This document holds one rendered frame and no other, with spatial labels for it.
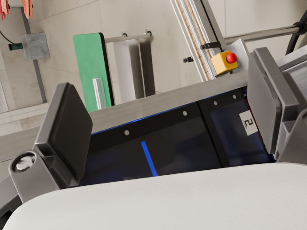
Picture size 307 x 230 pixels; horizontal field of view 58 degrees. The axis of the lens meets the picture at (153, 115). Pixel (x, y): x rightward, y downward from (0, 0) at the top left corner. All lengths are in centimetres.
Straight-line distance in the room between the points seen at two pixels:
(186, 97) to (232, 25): 153
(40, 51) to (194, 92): 680
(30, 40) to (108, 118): 683
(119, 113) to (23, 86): 847
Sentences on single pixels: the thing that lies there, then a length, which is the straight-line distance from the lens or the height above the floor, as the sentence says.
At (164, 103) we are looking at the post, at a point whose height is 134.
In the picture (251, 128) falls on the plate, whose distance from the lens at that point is 109.
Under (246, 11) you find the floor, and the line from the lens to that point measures 232.
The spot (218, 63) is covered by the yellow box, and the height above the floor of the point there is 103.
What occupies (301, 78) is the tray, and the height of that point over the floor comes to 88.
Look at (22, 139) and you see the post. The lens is 74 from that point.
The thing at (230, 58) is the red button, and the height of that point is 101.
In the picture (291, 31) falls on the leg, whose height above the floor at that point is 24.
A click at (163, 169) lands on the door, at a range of 85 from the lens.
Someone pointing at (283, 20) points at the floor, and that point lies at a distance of 215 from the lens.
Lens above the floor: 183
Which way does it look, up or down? 31 degrees down
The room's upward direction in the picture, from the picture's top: 107 degrees counter-clockwise
